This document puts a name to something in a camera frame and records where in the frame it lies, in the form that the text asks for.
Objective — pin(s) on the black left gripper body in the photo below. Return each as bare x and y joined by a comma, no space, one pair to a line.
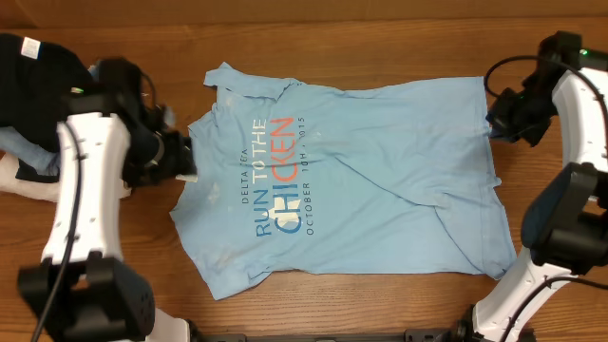
162,154

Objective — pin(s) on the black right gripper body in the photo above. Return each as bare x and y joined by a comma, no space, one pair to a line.
527,115

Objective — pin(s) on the light blue printed t-shirt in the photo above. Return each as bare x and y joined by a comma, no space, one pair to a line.
398,179

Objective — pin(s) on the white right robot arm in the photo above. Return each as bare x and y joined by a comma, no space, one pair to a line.
561,242

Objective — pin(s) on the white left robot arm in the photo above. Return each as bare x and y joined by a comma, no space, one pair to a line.
111,138

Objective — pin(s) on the blue denim jeans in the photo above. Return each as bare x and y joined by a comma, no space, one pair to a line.
44,162

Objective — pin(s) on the dark navy folded garment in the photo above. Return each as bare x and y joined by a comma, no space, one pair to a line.
28,173

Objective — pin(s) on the beige folded cloth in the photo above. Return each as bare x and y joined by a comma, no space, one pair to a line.
30,189

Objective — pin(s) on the black folded garment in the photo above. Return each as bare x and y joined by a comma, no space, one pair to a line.
34,78

